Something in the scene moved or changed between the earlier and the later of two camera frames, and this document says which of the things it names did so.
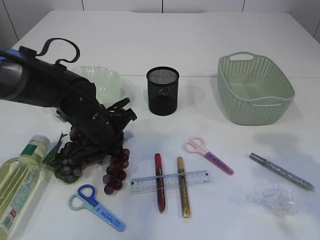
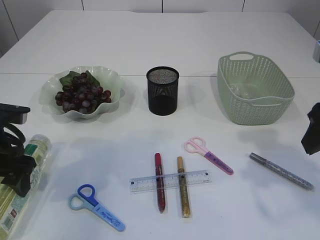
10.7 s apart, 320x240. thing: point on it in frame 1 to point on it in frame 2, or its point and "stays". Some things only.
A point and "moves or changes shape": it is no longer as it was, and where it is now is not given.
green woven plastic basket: [254, 90] stays
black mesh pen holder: [163, 86] stays
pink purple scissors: [197, 145] stays
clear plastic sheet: [279, 200] to [246, 90]
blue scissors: [85, 199] stays
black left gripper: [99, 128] to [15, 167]
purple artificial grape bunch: [67, 162] moves or changes shape
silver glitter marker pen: [281, 171] stays
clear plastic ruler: [153, 183] stays
